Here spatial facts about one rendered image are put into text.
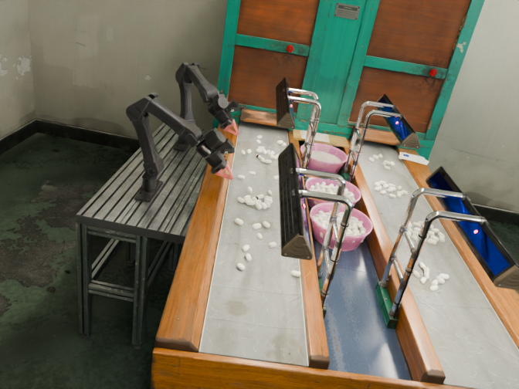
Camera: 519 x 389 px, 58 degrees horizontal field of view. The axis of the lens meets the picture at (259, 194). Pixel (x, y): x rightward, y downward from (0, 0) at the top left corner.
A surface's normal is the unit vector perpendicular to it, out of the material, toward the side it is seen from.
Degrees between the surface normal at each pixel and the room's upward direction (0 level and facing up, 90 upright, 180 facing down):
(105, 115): 90
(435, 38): 90
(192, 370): 90
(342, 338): 0
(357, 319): 0
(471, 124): 90
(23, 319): 0
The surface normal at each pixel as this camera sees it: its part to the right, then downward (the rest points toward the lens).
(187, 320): 0.15, -0.88
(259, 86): -0.02, 0.46
